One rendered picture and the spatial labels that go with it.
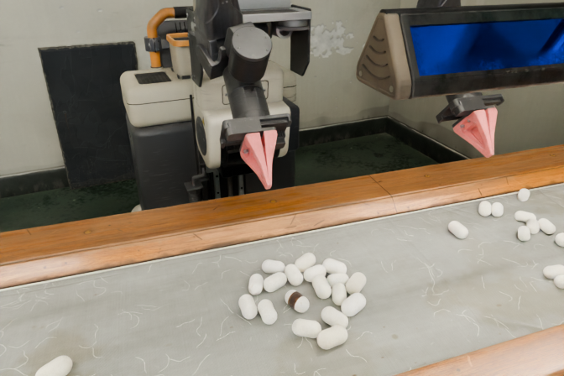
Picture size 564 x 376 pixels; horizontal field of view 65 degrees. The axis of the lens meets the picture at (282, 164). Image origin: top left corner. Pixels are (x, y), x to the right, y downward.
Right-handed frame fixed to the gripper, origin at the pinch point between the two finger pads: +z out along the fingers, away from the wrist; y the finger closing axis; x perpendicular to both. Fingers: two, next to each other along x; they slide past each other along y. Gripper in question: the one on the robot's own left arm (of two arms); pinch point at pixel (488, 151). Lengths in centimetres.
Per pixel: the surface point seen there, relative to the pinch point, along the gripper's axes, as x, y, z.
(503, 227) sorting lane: 3.5, -0.1, 12.6
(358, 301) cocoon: -4.4, -32.5, 18.6
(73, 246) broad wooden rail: 11, -68, 1
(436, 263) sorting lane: 0.5, -16.9, 15.9
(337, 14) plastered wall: 136, 65, -146
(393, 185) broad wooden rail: 11.9, -12.5, -0.4
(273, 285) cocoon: 0.5, -41.7, 13.9
